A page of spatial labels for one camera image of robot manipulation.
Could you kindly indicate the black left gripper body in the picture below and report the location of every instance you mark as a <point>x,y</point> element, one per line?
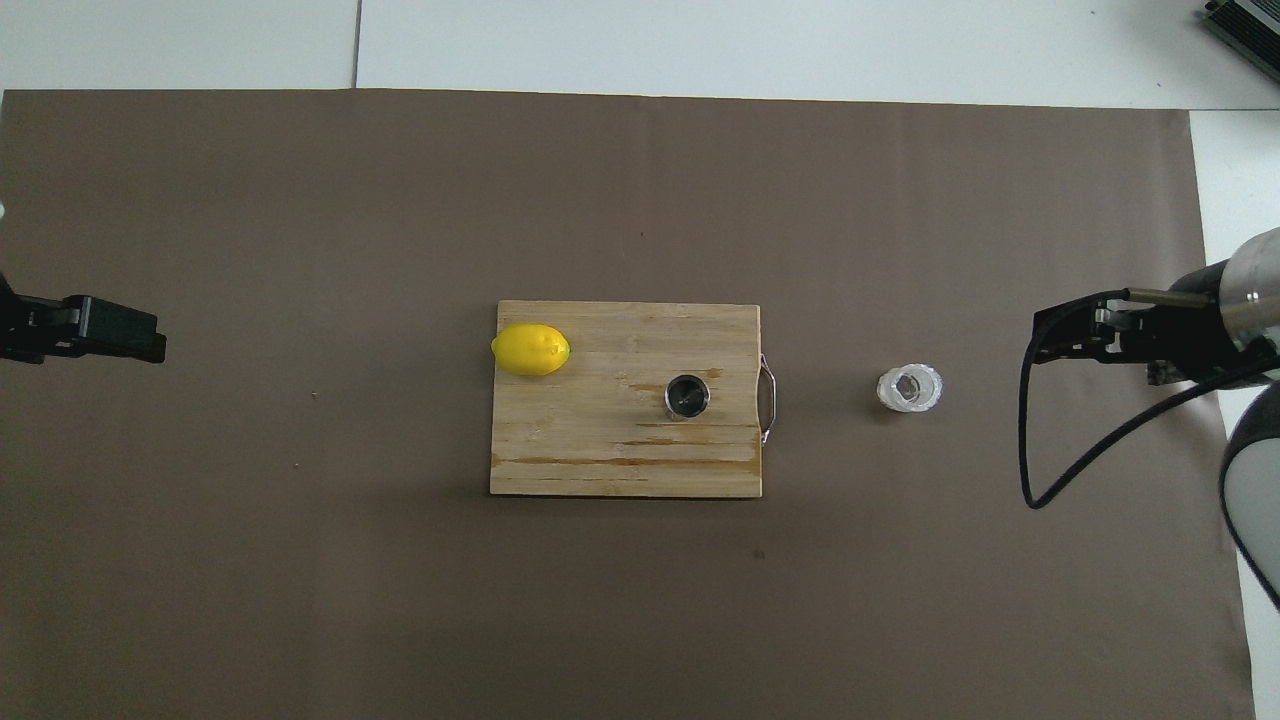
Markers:
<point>25,325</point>

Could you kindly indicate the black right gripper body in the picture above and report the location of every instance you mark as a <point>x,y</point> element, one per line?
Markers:
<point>1190,340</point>

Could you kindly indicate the clear cut glass cup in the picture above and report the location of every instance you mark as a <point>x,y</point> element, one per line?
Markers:
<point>910,388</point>

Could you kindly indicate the steel double jigger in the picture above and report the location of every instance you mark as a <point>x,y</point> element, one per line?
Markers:
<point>687,396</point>

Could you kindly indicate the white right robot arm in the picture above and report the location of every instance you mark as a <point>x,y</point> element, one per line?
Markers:
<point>1255,290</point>

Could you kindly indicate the grey ribbed metal device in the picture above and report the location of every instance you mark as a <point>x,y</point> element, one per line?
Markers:
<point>1250,25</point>

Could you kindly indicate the yellow lemon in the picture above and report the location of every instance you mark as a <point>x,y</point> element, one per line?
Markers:
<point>530,349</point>

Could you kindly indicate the brown paper table mat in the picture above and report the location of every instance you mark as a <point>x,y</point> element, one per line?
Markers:
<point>640,200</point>

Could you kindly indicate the wooden cutting board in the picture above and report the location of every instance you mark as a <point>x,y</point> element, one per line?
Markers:
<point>600,450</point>

